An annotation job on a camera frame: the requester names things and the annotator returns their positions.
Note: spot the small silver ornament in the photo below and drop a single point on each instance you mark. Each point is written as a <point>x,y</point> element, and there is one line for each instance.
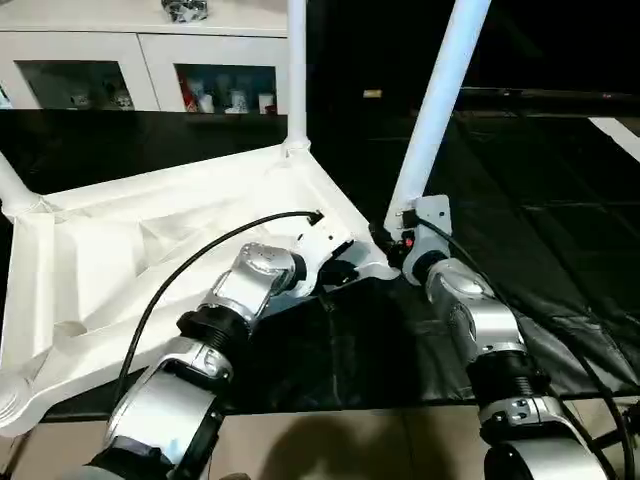
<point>185,9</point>

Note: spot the small tan label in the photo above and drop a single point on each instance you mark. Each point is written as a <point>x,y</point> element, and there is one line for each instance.
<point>372,94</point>

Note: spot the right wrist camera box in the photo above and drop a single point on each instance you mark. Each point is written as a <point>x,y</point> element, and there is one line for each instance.
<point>430,215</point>

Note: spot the white plastic table top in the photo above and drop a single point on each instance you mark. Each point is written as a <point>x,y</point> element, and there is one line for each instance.
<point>120,240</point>

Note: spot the black work mat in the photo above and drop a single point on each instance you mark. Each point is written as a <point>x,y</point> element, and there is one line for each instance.
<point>530,240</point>

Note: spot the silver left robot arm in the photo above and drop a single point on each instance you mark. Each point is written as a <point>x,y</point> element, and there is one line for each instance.
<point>240,300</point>

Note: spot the red bottle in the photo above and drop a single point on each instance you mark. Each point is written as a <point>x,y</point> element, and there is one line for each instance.
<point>190,98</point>

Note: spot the white glass-door cabinet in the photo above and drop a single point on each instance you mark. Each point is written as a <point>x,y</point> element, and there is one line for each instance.
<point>100,40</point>

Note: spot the white plastic table leg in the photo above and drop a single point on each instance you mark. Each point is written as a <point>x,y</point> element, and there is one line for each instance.
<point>440,110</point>
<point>15,190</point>
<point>297,70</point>

